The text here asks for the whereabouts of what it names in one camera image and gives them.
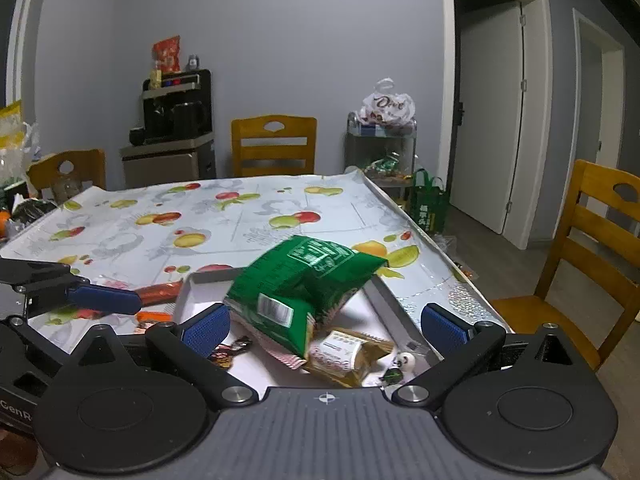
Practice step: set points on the red snack bag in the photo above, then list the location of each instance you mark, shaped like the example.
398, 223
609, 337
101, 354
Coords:
166, 53

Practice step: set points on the yellow jar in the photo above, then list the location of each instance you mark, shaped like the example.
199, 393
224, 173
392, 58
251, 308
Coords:
156, 79

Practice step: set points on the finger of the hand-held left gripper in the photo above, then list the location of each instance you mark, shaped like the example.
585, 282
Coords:
105, 299
35, 271

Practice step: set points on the green snack bag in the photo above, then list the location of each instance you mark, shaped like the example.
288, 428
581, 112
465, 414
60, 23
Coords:
300, 285

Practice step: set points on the orange fruit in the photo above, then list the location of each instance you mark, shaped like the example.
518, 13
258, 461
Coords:
4, 221

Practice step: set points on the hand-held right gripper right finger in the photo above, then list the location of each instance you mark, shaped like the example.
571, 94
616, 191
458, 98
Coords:
445, 329

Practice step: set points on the green wrapped candy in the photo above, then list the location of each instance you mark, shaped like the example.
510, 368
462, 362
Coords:
392, 376

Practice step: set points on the dark chocolate candy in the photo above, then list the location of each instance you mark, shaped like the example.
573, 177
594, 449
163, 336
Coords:
232, 351

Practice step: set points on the golden cake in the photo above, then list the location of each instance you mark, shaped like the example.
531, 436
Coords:
345, 357

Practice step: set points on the green tote bag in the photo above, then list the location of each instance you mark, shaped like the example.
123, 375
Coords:
427, 202

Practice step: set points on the orange snack packet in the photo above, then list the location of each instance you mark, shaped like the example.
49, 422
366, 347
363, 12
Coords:
152, 317
160, 292

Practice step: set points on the white plastic shopping bag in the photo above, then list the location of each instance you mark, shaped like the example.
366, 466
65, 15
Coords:
387, 105

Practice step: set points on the panda print candy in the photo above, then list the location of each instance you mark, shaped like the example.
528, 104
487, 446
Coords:
404, 361

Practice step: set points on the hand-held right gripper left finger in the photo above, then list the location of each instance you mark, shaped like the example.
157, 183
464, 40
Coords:
207, 331

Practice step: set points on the clear plastic bag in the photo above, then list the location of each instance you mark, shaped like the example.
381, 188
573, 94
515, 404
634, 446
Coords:
15, 145

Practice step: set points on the fruit print tablecloth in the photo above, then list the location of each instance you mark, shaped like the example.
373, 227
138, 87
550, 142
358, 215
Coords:
125, 245

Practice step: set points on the wooden chair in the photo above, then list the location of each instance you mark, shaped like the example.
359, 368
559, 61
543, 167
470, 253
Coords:
575, 260
274, 152
90, 165

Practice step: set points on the black water dispenser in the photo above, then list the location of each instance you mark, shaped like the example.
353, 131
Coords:
175, 115

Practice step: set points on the white door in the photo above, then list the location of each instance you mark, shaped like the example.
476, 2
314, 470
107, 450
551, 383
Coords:
490, 125

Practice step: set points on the black plastic bag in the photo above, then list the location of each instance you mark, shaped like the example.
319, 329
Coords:
32, 210

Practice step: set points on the metal storage cart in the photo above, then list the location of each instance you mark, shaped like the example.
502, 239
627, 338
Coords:
360, 155

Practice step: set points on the small grey bottle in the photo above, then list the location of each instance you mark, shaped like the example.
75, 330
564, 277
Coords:
192, 62

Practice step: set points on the grey cardboard box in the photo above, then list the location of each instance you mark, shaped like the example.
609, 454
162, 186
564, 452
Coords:
362, 317

